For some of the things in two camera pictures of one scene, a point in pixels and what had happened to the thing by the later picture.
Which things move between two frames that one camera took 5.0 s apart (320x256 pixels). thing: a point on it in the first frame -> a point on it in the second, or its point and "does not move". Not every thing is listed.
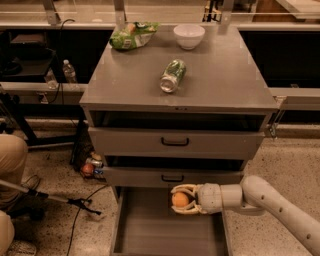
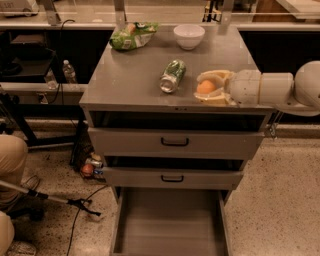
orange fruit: x=180 y=199 -> x=206 y=87
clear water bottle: x=69 y=72 does not move
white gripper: x=210 y=197 -> x=246 y=86
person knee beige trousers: x=7 y=232 does not move
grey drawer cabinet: x=162 y=116 does not move
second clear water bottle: x=51 y=80 does not move
